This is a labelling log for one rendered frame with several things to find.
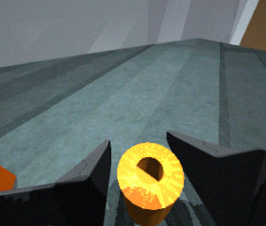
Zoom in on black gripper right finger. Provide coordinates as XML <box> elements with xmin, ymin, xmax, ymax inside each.
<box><xmin>167</xmin><ymin>131</ymin><xmax>266</xmax><ymax>226</ymax></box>

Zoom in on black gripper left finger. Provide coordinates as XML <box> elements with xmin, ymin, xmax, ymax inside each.
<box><xmin>0</xmin><ymin>139</ymin><xmax>111</xmax><ymax>226</ymax></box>

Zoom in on orange knob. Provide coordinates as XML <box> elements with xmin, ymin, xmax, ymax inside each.
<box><xmin>117</xmin><ymin>143</ymin><xmax>184</xmax><ymax>226</ymax></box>

